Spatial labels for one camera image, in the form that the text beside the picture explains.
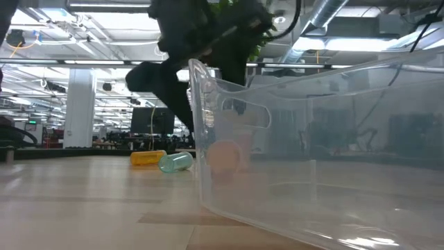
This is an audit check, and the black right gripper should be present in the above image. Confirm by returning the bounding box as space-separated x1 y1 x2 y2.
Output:
124 0 275 133

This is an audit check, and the wide orange pill bottle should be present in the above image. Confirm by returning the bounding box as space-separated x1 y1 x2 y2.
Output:
206 140 244 176

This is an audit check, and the green pill bottle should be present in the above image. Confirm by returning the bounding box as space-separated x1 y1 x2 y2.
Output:
158 151 194 174

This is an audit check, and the yellow pill bottle white cap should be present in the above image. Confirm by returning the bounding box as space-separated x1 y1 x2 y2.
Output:
130 149 168 167

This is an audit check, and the clear plastic bin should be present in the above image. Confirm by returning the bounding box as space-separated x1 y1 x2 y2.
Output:
188 51 444 250

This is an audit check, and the green potted plant white pot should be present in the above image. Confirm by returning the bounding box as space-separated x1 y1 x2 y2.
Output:
207 0 278 63

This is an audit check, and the black background monitor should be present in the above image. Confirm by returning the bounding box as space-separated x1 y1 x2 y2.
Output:
130 107 176 136

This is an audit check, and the white pillar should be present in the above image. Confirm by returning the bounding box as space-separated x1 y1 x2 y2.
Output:
63 68 97 149

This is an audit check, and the black ceiling device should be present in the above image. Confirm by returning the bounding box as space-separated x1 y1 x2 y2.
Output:
6 29 27 48

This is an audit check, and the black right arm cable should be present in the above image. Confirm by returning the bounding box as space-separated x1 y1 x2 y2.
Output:
272 0 303 40

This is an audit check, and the silver ventilation duct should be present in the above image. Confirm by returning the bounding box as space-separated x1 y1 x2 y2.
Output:
277 0 350 65

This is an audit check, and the black aluminium table frame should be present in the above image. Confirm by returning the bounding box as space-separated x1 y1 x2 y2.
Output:
0 147 197 163

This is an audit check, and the thin black cable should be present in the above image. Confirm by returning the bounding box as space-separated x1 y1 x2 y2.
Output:
410 6 442 53

